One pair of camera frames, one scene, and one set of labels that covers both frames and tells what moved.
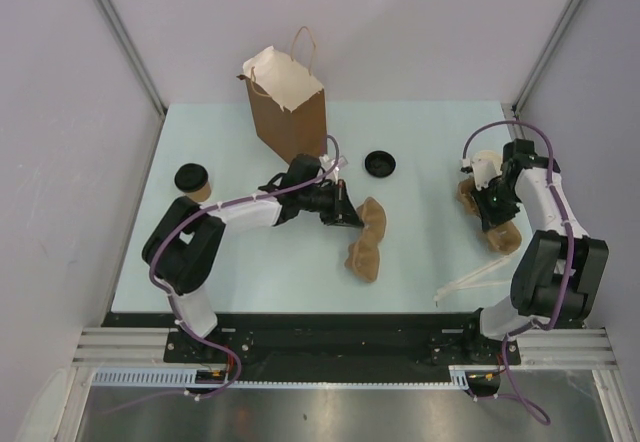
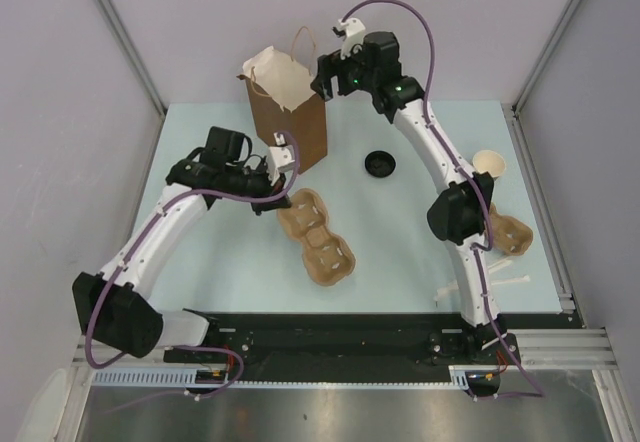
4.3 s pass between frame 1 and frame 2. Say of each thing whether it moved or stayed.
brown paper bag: stayed
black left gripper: moved
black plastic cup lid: stayed
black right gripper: moved
